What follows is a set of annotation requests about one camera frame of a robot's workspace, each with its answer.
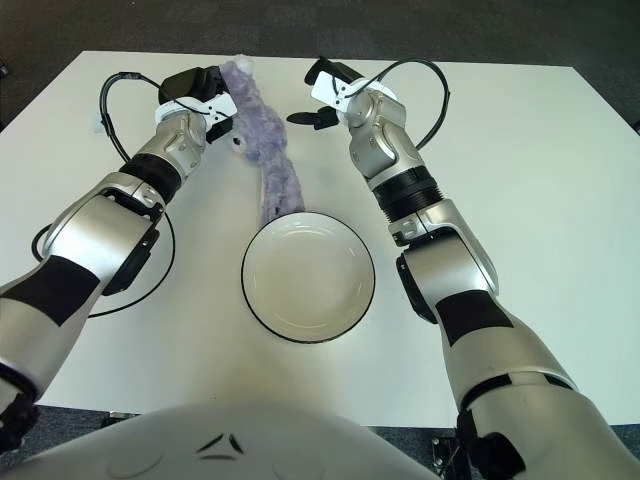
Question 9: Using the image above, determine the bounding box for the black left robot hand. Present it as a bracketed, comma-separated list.
[158, 64, 236, 146]

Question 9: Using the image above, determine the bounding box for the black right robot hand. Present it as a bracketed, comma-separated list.
[287, 55, 362, 131]

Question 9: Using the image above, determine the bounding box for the purple plush doll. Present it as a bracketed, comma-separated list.
[219, 52, 307, 234]

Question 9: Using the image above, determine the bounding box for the white plate black rim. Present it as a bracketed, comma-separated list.
[240, 212, 376, 344]

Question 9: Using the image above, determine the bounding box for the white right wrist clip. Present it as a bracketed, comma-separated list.
[309, 69, 361, 114]

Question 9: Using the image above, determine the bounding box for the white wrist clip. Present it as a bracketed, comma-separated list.
[153, 94, 239, 124]
[309, 69, 361, 114]

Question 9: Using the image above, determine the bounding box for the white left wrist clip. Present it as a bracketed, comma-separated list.
[153, 94, 239, 124]

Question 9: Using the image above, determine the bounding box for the silver robot torso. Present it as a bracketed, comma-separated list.
[9, 402, 436, 480]

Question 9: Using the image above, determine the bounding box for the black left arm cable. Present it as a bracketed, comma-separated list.
[30, 72, 176, 317]

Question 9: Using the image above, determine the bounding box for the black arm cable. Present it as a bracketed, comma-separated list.
[359, 59, 451, 151]
[30, 72, 176, 317]

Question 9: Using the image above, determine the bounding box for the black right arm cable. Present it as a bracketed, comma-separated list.
[359, 59, 451, 151]

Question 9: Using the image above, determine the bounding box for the black table bracket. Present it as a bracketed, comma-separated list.
[429, 434, 466, 480]

